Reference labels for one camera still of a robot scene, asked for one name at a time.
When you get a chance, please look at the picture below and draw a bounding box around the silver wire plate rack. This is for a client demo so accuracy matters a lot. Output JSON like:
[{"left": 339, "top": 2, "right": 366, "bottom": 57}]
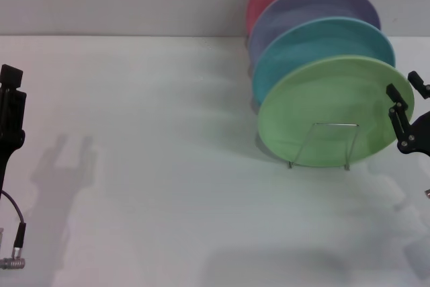
[{"left": 287, "top": 122, "right": 359, "bottom": 171}]

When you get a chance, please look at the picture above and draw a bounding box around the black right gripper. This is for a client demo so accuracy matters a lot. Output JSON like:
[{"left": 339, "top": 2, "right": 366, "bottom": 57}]
[{"left": 386, "top": 71, "right": 430, "bottom": 159}]

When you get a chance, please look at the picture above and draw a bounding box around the purple plate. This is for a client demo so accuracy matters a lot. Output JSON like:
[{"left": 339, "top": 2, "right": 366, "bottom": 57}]
[{"left": 248, "top": 0, "right": 382, "bottom": 66}]

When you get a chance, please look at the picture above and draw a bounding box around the light blue plate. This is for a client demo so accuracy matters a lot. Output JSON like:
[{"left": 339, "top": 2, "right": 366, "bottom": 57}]
[{"left": 251, "top": 17, "right": 396, "bottom": 106}]

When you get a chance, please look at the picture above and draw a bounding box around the green plate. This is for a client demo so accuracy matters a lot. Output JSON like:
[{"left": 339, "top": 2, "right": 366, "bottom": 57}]
[{"left": 257, "top": 54, "right": 415, "bottom": 168}]

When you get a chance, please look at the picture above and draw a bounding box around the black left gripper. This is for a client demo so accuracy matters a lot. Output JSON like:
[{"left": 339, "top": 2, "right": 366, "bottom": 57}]
[{"left": 0, "top": 64, "right": 28, "bottom": 194}]

